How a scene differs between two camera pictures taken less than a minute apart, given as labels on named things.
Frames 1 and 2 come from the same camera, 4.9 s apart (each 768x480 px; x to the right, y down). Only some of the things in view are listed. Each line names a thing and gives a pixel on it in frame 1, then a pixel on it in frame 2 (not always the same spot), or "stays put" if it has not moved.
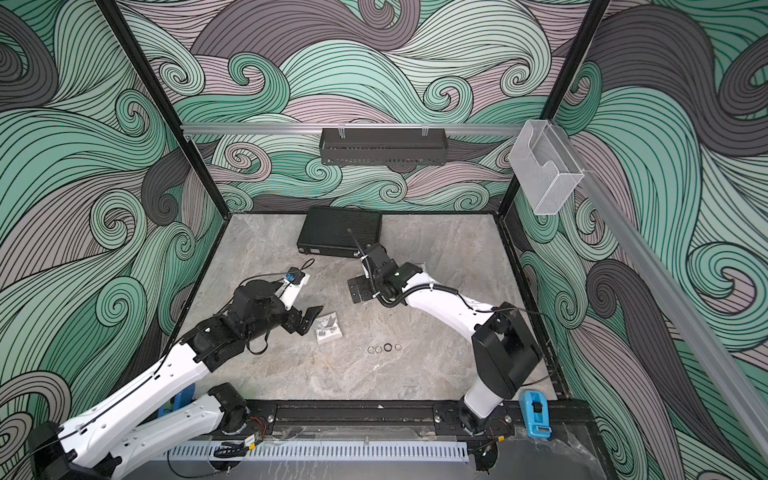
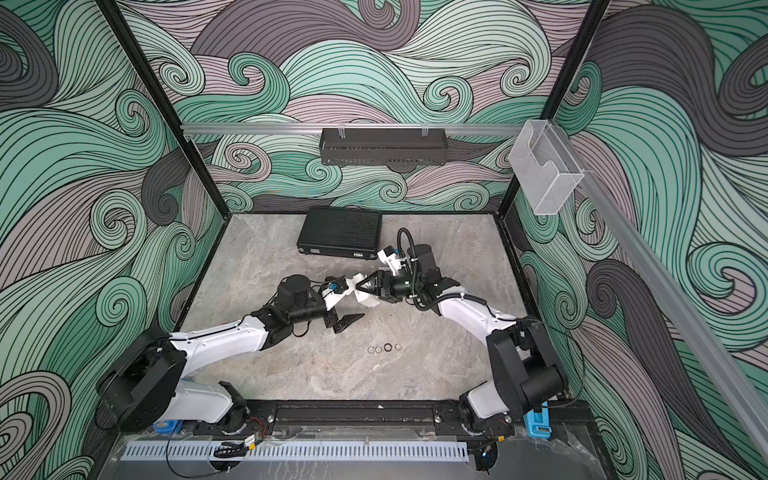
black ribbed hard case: [339, 231] stays put
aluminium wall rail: [356, 127] stays put
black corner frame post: [164, 101] stays put
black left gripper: [292, 324] → [344, 322]
